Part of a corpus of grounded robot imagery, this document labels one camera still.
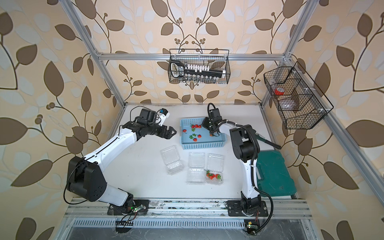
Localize clear clamshell container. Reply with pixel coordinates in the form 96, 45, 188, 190
160, 146, 184, 175
186, 153, 206, 185
206, 154, 225, 185

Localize packed strawberries cluster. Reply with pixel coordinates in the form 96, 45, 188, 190
206, 170, 222, 181

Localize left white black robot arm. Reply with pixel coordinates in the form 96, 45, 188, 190
65, 121, 177, 207

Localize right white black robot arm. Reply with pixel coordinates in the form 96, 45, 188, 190
202, 103, 262, 216

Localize strawberries in blue basket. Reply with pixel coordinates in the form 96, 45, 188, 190
182, 124, 215, 144

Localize blue plastic basket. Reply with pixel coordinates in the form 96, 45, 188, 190
180, 118, 226, 150

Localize green pipe wrench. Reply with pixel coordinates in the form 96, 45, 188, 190
248, 129, 282, 151

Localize black white tool set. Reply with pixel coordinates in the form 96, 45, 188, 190
169, 61, 227, 79

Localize red tape roll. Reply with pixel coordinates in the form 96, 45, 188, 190
274, 87, 285, 96

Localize clear dish in basket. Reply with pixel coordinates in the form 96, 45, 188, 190
280, 100, 300, 111

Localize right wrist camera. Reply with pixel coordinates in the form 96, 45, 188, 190
209, 108, 223, 122

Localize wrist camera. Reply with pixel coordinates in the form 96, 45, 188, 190
209, 108, 223, 122
158, 108, 170, 126

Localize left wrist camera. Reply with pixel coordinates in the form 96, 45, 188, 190
158, 108, 170, 126

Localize black corrugated cable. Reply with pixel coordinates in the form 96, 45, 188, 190
206, 102, 274, 233

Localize back black wire basket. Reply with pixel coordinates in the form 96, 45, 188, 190
168, 48, 231, 85

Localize black wire basket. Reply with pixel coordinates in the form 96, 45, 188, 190
168, 48, 231, 85
264, 61, 334, 130

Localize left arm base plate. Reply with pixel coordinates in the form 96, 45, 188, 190
107, 199, 150, 216

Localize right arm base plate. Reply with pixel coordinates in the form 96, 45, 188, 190
226, 200, 269, 217

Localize right black wire basket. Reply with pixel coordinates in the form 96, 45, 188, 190
264, 61, 334, 130

